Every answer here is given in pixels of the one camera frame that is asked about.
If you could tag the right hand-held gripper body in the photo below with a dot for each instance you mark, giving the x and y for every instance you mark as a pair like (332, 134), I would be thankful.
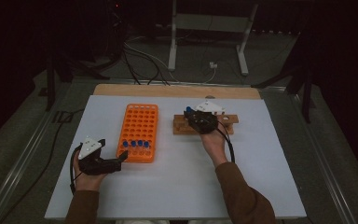
(205, 123)

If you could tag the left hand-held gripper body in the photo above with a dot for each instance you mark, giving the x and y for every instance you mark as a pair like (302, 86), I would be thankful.
(98, 166)

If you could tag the wooden tube rack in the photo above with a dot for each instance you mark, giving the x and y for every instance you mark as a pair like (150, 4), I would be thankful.
(180, 128)

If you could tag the orange plastic tube rack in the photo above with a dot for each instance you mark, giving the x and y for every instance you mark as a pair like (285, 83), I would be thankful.
(137, 124)

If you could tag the person's left hand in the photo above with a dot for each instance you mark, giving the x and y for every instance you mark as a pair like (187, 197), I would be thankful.
(88, 182)

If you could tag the person's right hand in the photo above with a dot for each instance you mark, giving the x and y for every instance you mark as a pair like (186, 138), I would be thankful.
(214, 149)

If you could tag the white table board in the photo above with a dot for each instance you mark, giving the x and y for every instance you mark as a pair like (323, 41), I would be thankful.
(167, 189)

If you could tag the black tripod stand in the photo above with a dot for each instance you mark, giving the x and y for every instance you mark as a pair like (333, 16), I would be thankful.
(306, 93)
(51, 84)

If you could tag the white metal stand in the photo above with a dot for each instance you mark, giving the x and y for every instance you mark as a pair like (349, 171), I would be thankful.
(211, 22)

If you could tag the dark equipment rack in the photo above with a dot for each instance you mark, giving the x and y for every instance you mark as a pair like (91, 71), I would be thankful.
(116, 28)

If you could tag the metal floor rail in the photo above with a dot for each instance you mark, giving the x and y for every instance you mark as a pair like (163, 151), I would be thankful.
(21, 158)
(323, 155)

